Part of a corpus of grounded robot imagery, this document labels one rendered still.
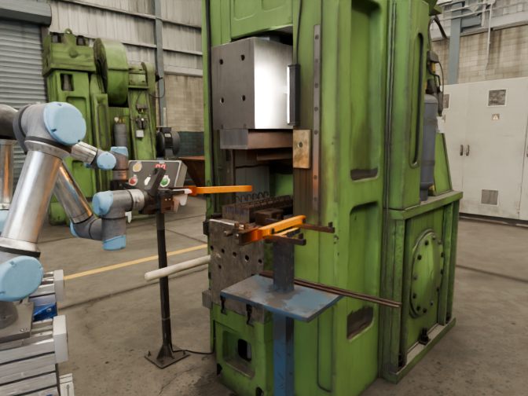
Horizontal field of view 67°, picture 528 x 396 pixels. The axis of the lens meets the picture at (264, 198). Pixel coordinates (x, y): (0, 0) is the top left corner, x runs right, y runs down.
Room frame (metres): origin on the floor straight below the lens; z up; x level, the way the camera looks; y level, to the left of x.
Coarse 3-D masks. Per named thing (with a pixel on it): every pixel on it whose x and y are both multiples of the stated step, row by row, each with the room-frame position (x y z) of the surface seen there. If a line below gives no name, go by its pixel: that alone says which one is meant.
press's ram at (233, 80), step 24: (216, 48) 2.01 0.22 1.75; (240, 48) 1.89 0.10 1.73; (264, 48) 1.88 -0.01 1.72; (288, 48) 2.01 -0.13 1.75; (216, 72) 2.01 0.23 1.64; (240, 72) 1.89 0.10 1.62; (264, 72) 1.88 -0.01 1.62; (216, 96) 2.02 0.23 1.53; (240, 96) 1.90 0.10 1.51; (264, 96) 1.88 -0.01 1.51; (216, 120) 2.02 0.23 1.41; (240, 120) 1.90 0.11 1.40; (264, 120) 1.88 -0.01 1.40
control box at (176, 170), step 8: (136, 160) 2.28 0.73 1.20; (144, 160) 2.27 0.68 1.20; (152, 160) 2.25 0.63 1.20; (144, 168) 2.24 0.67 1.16; (152, 168) 2.22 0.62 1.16; (168, 168) 2.19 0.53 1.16; (176, 168) 2.18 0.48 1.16; (184, 168) 2.22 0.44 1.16; (136, 176) 2.23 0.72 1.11; (144, 176) 2.21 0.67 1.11; (168, 176) 2.16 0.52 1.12; (176, 176) 2.15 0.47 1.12; (184, 176) 2.22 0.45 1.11; (136, 184) 2.20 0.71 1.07; (144, 184) 2.18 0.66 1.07; (160, 184) 2.15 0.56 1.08; (168, 184) 2.14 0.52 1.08; (176, 184) 2.13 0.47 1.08; (176, 208) 2.12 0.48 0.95
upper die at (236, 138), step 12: (228, 132) 1.96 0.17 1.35; (240, 132) 1.90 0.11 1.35; (252, 132) 1.89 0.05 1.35; (264, 132) 1.95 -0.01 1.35; (276, 132) 2.01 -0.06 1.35; (288, 132) 2.08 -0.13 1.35; (228, 144) 1.96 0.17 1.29; (240, 144) 1.90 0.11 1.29; (252, 144) 1.89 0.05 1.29; (264, 144) 1.95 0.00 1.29; (276, 144) 2.01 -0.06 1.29; (288, 144) 2.08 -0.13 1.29
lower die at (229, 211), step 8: (264, 200) 2.03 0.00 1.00; (272, 200) 2.06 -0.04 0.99; (280, 200) 2.07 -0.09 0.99; (288, 200) 2.08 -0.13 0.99; (224, 208) 1.99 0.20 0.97; (232, 208) 1.95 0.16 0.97; (240, 208) 1.91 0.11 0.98; (248, 208) 1.87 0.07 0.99; (256, 208) 1.90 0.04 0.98; (264, 208) 1.95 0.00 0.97; (224, 216) 1.99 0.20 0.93; (232, 216) 1.95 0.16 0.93; (240, 216) 1.91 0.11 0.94; (248, 216) 1.87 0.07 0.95
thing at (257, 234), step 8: (296, 216) 1.57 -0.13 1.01; (304, 216) 1.57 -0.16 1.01; (272, 224) 1.43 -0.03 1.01; (280, 224) 1.43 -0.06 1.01; (288, 224) 1.48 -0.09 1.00; (296, 224) 1.52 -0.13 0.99; (240, 232) 1.27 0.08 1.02; (248, 232) 1.28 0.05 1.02; (256, 232) 1.33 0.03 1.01; (264, 232) 1.35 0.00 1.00; (240, 240) 1.26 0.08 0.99; (248, 240) 1.29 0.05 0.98; (256, 240) 1.31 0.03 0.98
